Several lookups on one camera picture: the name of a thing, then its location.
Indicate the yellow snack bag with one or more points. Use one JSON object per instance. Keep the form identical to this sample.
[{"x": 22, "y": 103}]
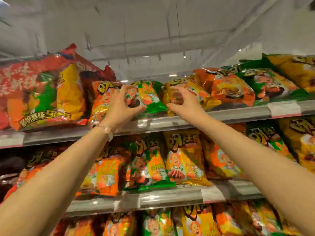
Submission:
[{"x": 209, "y": 101}]

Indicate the large red multipack bag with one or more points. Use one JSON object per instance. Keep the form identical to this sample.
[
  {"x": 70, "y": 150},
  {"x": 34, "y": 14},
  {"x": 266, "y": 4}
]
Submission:
[{"x": 37, "y": 95}]

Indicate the person's right hand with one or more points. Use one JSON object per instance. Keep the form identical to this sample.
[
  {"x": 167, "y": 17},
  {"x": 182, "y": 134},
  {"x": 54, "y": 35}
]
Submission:
[{"x": 192, "y": 110}]

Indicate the person's left hand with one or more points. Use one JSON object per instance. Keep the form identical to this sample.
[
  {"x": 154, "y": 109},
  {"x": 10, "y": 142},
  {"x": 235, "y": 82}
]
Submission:
[{"x": 118, "y": 113}]

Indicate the white price tag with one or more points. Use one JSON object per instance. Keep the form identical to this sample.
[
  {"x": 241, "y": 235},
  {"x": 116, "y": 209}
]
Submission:
[
  {"x": 11, "y": 140},
  {"x": 284, "y": 109},
  {"x": 212, "y": 194}
]

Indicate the black smart watch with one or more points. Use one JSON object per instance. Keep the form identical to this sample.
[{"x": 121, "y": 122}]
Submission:
[{"x": 93, "y": 124}]

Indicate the grey metal shelf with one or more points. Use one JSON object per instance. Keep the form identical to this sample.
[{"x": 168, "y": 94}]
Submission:
[
  {"x": 233, "y": 114},
  {"x": 172, "y": 197}
]

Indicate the person's right forearm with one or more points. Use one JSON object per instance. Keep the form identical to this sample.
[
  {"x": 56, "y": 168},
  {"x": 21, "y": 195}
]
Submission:
[{"x": 258, "y": 164}]

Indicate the person's left forearm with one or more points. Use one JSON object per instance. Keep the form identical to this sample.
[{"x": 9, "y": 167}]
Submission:
[{"x": 49, "y": 184}]

